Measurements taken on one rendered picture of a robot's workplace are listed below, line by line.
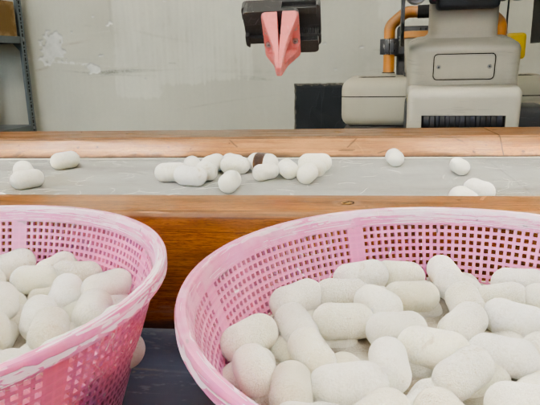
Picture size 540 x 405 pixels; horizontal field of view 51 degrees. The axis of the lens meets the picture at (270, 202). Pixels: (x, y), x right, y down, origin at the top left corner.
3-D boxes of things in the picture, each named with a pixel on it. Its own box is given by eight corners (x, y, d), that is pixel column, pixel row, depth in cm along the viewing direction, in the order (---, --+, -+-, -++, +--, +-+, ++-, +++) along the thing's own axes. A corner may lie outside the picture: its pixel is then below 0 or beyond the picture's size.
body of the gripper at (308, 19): (320, 6, 71) (321, -29, 75) (239, 10, 72) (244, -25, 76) (321, 47, 76) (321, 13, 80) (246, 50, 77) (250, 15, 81)
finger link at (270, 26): (317, 48, 66) (317, -1, 71) (256, 51, 67) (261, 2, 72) (318, 91, 72) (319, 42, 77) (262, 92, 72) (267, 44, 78)
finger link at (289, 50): (296, 49, 66) (299, 0, 72) (236, 51, 67) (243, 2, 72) (299, 92, 72) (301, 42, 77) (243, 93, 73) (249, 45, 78)
